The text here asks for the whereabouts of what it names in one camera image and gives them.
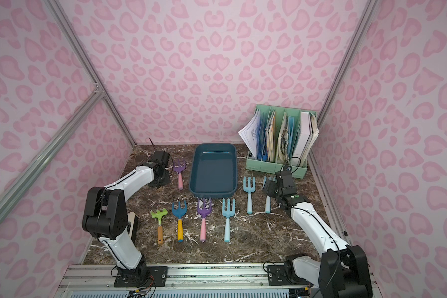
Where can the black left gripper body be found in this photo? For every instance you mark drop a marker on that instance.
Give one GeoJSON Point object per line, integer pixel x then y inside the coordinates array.
{"type": "Point", "coordinates": [164, 177]}

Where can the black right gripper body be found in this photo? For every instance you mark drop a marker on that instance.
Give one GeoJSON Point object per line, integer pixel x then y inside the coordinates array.
{"type": "Point", "coordinates": [272, 188]}

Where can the light blue rake white handle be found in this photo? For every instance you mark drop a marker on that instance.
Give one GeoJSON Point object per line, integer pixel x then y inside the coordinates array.
{"type": "Point", "coordinates": [268, 199]}

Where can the purple rake pink handle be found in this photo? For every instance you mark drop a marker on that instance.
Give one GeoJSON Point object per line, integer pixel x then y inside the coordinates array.
{"type": "Point", "coordinates": [204, 208]}
{"type": "Point", "coordinates": [179, 166]}

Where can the light blue rake teal handle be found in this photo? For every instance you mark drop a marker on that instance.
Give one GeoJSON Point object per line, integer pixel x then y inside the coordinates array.
{"type": "Point", "coordinates": [249, 186]}

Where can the blue rake yellow handle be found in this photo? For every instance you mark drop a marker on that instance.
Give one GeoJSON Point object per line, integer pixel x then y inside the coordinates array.
{"type": "Point", "coordinates": [179, 210]}

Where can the lime rake wooden handle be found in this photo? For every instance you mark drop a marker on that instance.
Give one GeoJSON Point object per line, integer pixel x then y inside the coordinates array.
{"type": "Point", "coordinates": [159, 214]}

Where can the light blue rake mint-tip handle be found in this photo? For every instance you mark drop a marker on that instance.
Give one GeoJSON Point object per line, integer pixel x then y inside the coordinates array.
{"type": "Point", "coordinates": [228, 211]}

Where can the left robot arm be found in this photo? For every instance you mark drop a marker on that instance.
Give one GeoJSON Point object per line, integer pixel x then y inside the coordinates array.
{"type": "Point", "coordinates": [106, 218]}

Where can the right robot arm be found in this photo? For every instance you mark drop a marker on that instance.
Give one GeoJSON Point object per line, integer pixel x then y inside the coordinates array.
{"type": "Point", "coordinates": [342, 271]}

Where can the teal plastic storage box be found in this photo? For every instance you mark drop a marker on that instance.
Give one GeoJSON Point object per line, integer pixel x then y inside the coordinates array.
{"type": "Point", "coordinates": [214, 172]}

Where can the blue plastic folder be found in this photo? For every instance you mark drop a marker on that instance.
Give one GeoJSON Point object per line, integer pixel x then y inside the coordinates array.
{"type": "Point", "coordinates": [262, 151]}

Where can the green desktop file organizer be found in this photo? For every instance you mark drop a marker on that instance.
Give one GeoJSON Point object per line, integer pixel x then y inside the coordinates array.
{"type": "Point", "coordinates": [280, 139]}

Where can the white binder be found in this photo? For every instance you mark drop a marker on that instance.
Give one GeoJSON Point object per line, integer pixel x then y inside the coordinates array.
{"type": "Point", "coordinates": [304, 133]}

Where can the cream and orange folders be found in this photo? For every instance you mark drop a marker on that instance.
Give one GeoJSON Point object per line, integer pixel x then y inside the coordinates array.
{"type": "Point", "coordinates": [270, 136]}

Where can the white printed paper stack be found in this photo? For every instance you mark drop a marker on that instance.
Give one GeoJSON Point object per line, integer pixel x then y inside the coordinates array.
{"type": "Point", "coordinates": [250, 134]}

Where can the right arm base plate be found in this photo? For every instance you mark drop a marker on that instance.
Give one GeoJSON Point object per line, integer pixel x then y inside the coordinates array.
{"type": "Point", "coordinates": [277, 275]}

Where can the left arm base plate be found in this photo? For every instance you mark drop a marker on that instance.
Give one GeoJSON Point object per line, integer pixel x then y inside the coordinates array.
{"type": "Point", "coordinates": [141, 278]}

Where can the aluminium rail front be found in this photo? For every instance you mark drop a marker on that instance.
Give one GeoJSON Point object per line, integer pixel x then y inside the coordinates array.
{"type": "Point", "coordinates": [221, 280]}

